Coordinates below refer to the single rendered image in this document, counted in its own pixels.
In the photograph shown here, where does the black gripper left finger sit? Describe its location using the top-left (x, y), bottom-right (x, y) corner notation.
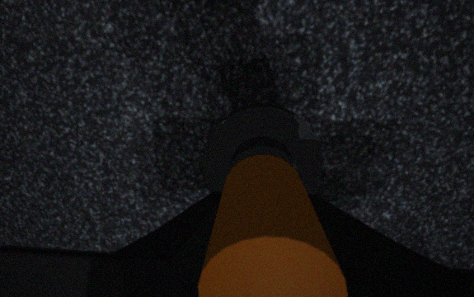
top-left (0, 191), bottom-right (222, 297)

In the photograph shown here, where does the orange cylinder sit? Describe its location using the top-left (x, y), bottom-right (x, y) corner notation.
top-left (197, 155), bottom-right (348, 297)

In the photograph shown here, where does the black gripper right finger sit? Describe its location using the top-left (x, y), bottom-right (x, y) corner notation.
top-left (308, 195), bottom-right (474, 297)

